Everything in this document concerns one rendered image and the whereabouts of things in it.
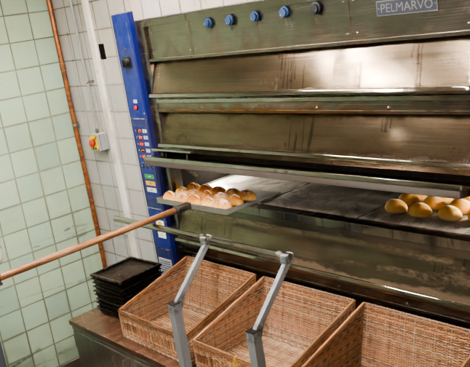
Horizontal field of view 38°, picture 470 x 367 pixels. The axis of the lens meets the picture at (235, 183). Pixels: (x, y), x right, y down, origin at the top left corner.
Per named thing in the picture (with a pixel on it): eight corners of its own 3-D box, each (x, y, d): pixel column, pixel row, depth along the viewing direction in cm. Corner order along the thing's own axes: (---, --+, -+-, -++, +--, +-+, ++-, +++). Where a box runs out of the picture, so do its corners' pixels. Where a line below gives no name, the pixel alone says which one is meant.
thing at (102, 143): (101, 148, 412) (97, 131, 409) (110, 148, 404) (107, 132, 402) (90, 151, 407) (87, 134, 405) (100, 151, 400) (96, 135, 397)
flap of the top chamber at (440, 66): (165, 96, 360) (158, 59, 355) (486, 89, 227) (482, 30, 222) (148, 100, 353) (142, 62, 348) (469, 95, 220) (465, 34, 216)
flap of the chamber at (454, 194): (144, 164, 354) (174, 160, 367) (460, 199, 221) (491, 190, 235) (143, 159, 354) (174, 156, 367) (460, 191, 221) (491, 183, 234)
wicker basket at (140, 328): (195, 301, 379) (186, 253, 372) (266, 325, 337) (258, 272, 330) (121, 337, 348) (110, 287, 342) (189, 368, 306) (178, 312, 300)
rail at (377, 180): (143, 159, 354) (147, 159, 355) (460, 191, 221) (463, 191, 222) (143, 156, 354) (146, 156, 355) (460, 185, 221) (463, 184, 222)
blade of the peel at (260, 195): (226, 215, 317) (225, 209, 317) (157, 202, 358) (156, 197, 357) (280, 193, 340) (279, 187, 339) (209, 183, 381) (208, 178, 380)
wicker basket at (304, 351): (271, 327, 334) (263, 274, 327) (365, 357, 292) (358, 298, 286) (194, 371, 304) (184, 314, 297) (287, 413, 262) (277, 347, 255)
